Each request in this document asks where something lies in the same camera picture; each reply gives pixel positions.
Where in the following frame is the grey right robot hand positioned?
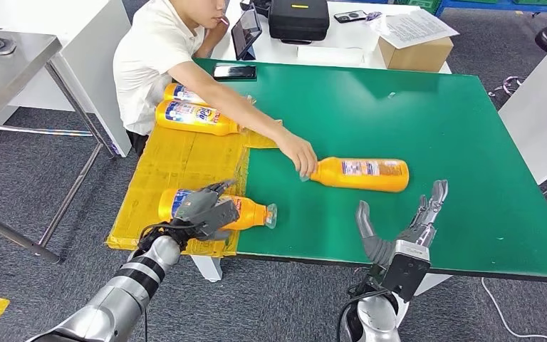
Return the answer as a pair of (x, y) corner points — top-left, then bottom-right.
(354, 179), (449, 268)

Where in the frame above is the person's right hand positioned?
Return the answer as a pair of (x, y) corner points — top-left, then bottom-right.
(278, 133), (319, 178)

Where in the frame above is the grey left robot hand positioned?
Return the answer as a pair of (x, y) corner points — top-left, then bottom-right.
(174, 179), (238, 224)

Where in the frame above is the orange detergent bottle clear cap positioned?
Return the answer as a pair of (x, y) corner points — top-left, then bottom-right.
(157, 187), (278, 232)
(300, 156), (410, 194)
(164, 83), (256, 107)
(155, 100), (241, 137)

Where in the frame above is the yellow taped cardboard mat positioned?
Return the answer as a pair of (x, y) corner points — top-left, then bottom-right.
(105, 96), (284, 259)

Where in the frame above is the white table leg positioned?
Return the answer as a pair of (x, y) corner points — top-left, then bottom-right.
(393, 272), (453, 328)
(189, 254), (222, 283)

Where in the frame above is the black smartphone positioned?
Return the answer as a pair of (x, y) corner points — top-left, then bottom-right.
(212, 64), (258, 81)

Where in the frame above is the black carrying case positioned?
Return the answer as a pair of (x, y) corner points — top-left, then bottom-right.
(269, 0), (331, 45)

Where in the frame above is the black tablet on stand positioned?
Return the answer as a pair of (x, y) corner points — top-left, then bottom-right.
(231, 6), (264, 61)

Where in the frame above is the brown cardboard box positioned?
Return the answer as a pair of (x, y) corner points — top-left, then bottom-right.
(377, 36), (454, 73)

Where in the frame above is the person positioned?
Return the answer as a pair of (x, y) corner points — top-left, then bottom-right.
(113, 0), (319, 178)

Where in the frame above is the black device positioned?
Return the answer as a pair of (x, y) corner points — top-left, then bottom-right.
(240, 0), (272, 17)

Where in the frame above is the printed paper sheet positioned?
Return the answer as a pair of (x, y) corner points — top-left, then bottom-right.
(370, 9), (460, 50)

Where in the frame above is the white side table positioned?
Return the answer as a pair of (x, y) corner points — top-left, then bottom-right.
(498, 26), (547, 225)

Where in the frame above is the steel table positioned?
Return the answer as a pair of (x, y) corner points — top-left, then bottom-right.
(0, 27), (119, 265)

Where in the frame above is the blue metal rack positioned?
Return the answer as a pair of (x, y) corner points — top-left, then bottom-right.
(436, 0), (547, 24)

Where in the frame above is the grey metal part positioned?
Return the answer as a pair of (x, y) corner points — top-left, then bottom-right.
(0, 36), (19, 56)

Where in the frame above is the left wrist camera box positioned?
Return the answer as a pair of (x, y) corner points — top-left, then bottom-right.
(193, 198), (241, 239)

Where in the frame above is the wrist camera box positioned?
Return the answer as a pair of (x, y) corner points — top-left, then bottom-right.
(193, 198), (241, 239)
(380, 239), (431, 303)

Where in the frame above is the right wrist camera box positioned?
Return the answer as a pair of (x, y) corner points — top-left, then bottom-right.
(380, 239), (431, 303)

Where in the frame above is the white floor cable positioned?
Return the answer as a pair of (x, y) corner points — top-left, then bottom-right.
(481, 278), (547, 342)

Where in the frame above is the black phone showing camera lenses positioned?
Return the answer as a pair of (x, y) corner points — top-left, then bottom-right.
(333, 10), (369, 24)

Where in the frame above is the grey coiled cable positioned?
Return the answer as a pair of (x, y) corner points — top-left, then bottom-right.
(488, 75), (529, 98)

